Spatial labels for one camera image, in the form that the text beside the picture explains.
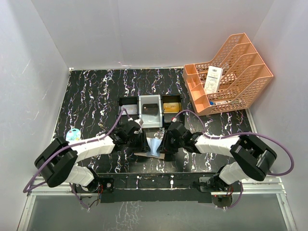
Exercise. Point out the orange plastic file organizer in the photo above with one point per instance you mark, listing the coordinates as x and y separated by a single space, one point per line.
244 76

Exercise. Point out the white middle tray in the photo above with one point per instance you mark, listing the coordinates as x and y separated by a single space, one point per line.
151 121

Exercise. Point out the black tray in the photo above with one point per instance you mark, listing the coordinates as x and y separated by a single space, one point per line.
168 116
127 100

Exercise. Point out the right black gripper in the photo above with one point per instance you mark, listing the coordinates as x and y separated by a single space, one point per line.
166 142

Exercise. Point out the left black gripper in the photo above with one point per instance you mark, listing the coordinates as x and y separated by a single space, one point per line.
142 141

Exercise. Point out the silver card in left tray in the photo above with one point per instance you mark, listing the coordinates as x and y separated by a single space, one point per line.
131 109

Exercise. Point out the gold card in right tray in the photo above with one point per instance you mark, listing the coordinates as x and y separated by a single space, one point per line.
173 107

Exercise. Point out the black front base bar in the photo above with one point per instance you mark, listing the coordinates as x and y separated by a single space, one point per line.
162 187

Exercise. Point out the white paper receipt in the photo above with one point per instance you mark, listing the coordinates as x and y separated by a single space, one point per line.
212 81

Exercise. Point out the aluminium frame rail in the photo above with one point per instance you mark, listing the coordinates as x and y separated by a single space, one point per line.
259 206

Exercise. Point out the right black tray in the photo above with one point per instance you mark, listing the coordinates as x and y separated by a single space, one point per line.
168 116

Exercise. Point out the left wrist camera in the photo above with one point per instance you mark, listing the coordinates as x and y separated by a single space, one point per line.
138 121

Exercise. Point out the blue packaged item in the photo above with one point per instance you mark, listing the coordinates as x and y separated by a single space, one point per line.
73 134

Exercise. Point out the beige leather card holder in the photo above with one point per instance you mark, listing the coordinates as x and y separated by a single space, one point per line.
153 143

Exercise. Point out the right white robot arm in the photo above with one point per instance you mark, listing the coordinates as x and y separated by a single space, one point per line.
253 158

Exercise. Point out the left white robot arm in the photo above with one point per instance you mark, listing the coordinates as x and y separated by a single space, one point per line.
57 163

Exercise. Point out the black card in white tray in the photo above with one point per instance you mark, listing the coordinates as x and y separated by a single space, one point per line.
150 109

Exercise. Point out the left black tray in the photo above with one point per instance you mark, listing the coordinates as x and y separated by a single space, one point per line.
127 100

